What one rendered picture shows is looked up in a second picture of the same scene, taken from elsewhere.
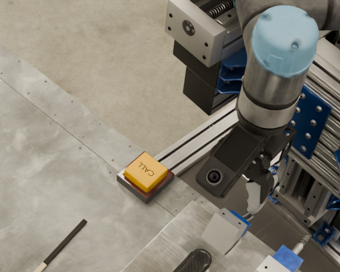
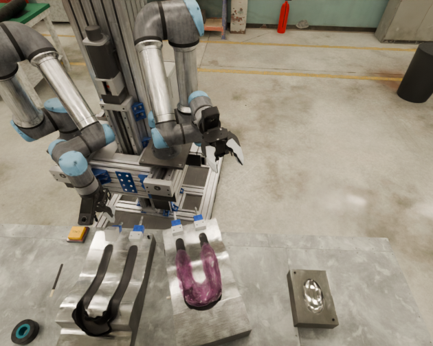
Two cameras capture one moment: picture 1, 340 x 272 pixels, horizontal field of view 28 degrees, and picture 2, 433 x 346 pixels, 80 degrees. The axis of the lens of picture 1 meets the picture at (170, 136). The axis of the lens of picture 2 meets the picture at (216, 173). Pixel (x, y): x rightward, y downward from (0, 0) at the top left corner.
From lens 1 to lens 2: 0.25 m
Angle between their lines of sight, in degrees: 21
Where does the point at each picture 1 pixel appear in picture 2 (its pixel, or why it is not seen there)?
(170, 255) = (97, 254)
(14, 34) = (12, 216)
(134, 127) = not seen: hidden behind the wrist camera
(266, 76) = (74, 178)
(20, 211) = (32, 278)
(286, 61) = (75, 169)
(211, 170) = (81, 217)
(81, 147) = (47, 239)
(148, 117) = not seen: hidden behind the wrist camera
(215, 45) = not seen: hidden behind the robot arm
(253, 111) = (81, 191)
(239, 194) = (132, 217)
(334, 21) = (92, 148)
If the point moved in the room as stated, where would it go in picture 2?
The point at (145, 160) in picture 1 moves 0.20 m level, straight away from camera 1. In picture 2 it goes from (74, 228) to (63, 201)
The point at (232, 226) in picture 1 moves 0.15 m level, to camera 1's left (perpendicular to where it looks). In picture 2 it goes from (112, 230) to (77, 248)
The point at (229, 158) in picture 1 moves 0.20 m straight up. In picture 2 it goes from (85, 210) to (60, 173)
